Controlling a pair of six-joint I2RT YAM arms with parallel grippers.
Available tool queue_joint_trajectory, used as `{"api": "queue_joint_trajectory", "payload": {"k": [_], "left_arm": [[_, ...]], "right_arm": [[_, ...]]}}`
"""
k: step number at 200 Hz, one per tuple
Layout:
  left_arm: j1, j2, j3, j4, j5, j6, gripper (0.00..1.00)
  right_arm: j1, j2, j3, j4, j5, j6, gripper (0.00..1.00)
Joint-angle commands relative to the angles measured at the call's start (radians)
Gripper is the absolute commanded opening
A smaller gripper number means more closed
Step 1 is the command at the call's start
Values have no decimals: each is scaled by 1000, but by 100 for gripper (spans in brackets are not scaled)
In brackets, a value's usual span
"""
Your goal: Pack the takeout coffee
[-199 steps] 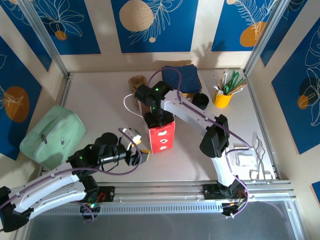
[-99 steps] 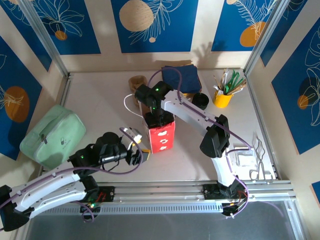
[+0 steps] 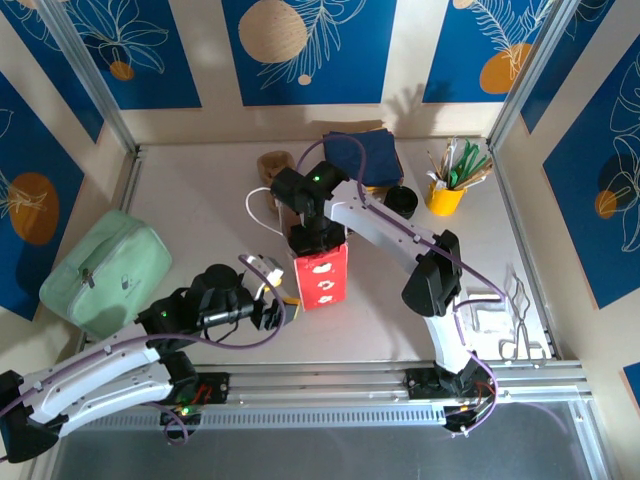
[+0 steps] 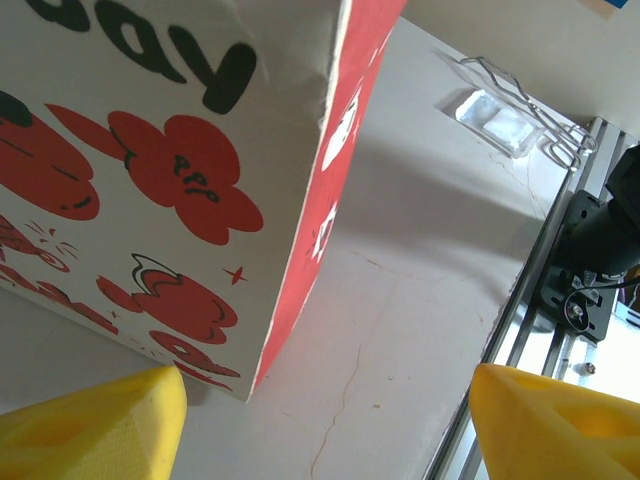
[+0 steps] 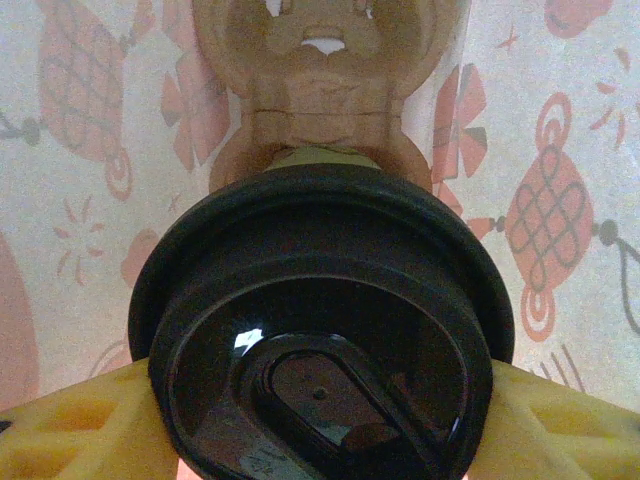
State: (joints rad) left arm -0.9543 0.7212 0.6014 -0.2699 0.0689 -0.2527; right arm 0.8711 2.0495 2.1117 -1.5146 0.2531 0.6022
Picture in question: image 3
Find red paper gift bag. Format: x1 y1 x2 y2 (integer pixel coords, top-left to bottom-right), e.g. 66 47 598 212
244 187 350 312

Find navy paper napkin stack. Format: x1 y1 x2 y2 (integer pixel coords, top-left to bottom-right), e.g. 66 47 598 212
322 128 405 187

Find mint green zip pouch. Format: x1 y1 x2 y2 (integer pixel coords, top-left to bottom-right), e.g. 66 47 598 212
38 209 174 339

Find yellow stirrer holder cup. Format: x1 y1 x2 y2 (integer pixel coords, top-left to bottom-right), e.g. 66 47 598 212
424 178 467 217

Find grey metal sheet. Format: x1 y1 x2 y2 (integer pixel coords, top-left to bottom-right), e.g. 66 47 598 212
34 428 614 480

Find white paper wrapped straw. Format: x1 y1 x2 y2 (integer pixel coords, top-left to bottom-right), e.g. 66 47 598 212
439 138 459 176

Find flat wooden stirrer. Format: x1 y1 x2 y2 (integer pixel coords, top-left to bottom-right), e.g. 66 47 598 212
459 164 495 191

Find aluminium arm base rail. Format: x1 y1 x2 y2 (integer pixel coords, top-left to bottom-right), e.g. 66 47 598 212
49 358 586 434

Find small circuit board with wires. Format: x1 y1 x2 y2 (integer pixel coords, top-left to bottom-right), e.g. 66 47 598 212
158 404 201 447
443 402 501 441

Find metal wire tongs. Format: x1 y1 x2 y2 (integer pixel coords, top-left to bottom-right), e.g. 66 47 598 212
498 264 549 370

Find aluminium frame post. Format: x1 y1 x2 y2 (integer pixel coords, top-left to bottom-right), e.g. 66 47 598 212
37 0 147 156
487 0 617 154

